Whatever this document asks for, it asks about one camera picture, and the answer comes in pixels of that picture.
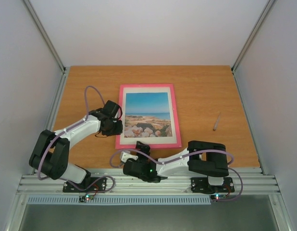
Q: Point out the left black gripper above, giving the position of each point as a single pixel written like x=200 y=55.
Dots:
x=119 y=131

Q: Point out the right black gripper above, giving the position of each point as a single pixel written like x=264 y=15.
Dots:
x=142 y=148

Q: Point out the pink photo frame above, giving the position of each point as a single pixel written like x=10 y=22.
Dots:
x=157 y=143

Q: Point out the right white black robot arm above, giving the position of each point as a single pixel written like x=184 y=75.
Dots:
x=206 y=158

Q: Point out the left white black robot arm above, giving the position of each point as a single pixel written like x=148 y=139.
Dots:
x=50 y=156

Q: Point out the beach landscape photo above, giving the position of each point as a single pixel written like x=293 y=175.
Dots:
x=147 y=115

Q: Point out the left controller board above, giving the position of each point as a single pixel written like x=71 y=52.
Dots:
x=85 y=198

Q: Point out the controller board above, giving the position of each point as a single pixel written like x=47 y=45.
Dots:
x=85 y=198
x=218 y=197

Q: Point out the right controller board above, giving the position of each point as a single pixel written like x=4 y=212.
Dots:
x=218 y=197

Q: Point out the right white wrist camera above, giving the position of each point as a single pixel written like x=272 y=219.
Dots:
x=125 y=155

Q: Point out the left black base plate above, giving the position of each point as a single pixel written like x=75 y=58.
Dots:
x=89 y=184

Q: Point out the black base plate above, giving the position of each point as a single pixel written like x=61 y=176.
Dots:
x=212 y=185
x=89 y=184

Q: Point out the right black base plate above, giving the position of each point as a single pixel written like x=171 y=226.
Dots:
x=212 y=185

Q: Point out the left aluminium corner post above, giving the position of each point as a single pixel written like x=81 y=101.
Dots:
x=32 y=12

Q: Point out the aluminium corner post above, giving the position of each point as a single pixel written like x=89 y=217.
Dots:
x=255 y=30
x=32 y=12

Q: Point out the grey slotted cable duct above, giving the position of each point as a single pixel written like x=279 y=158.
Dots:
x=120 y=200

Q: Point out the right aluminium corner post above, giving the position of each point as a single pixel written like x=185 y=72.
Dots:
x=255 y=30

